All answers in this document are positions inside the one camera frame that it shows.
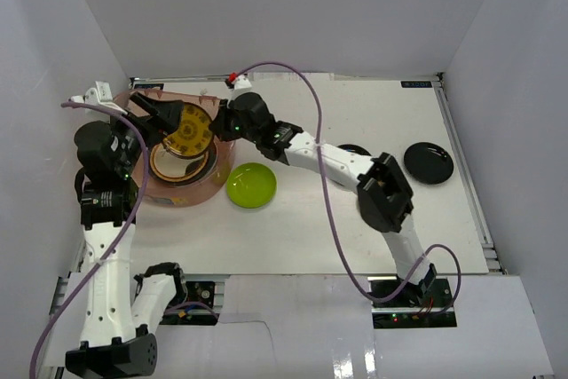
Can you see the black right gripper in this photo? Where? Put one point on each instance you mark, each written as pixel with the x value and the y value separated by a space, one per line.
pixel 220 126

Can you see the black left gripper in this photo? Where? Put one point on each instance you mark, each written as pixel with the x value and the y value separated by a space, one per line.
pixel 134 126

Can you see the large yellow patterned plate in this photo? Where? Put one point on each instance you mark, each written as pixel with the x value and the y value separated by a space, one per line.
pixel 193 136

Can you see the woven wicker plate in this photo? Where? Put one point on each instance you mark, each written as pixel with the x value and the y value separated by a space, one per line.
pixel 176 171

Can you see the lime green plate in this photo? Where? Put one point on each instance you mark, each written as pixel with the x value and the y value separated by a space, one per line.
pixel 251 185

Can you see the black glossy plate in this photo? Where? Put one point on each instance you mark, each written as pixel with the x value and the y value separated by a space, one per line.
pixel 355 151
pixel 428 163

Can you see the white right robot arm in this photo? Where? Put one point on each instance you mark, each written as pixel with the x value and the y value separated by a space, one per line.
pixel 384 197

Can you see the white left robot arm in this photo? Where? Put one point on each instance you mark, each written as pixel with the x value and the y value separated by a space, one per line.
pixel 118 337

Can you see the pink translucent plastic bin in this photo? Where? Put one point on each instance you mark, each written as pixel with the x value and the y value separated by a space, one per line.
pixel 196 193

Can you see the blue table label sticker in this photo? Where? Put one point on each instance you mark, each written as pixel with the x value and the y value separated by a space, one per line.
pixel 416 84

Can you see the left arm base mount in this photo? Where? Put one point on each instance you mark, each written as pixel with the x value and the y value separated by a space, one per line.
pixel 206 292

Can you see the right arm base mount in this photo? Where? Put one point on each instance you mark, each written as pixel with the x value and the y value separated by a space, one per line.
pixel 410 312

